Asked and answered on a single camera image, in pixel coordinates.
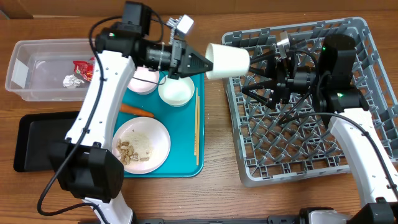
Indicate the pink bowl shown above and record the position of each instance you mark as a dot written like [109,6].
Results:
[144,81]

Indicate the peanuts and rice scraps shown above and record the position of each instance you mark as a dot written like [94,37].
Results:
[134,147]

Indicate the grey dishwasher rack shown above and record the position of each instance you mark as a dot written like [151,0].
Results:
[289,143]

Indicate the white cup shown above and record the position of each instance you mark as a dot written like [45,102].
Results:
[227,61]

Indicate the teal serving tray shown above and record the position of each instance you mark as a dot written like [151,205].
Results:
[179,122]

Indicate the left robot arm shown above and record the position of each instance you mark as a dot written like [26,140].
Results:
[83,163]

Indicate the wooden chopstick left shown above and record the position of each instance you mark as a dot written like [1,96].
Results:
[196,122]

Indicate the red snack wrapper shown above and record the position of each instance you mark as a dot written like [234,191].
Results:
[85,68]

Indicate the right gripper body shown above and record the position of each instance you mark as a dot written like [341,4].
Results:
[305,83]

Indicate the wooden chopstick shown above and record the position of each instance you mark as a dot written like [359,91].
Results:
[196,122]
[197,131]

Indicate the wooden chopstick right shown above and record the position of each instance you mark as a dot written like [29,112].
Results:
[197,131]

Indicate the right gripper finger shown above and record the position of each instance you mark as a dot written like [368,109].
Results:
[271,66]
[274,95]

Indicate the black tray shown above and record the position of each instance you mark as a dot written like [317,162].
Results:
[35,135]

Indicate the pink dinner plate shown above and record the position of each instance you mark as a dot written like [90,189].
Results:
[159,137]

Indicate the clear plastic bin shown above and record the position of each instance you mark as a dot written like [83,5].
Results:
[37,69]

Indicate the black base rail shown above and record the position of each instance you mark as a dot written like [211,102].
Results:
[217,220]

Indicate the white bowl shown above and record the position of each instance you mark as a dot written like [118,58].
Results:
[176,93]

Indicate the foil ball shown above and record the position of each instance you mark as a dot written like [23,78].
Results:
[71,81]

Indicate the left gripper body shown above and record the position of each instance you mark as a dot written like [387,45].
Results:
[178,49]

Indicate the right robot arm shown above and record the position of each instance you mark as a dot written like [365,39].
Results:
[344,112]

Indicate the orange carrot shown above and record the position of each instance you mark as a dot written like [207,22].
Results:
[135,111]

